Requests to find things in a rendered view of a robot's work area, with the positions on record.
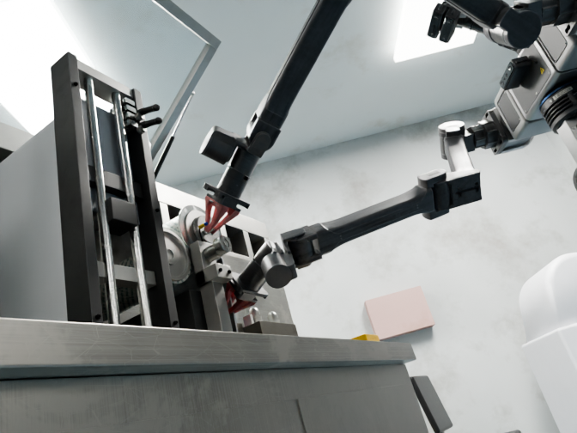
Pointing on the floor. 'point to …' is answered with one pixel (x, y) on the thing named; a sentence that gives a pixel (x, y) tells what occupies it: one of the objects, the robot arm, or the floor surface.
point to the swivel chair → (424, 393)
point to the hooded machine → (554, 336)
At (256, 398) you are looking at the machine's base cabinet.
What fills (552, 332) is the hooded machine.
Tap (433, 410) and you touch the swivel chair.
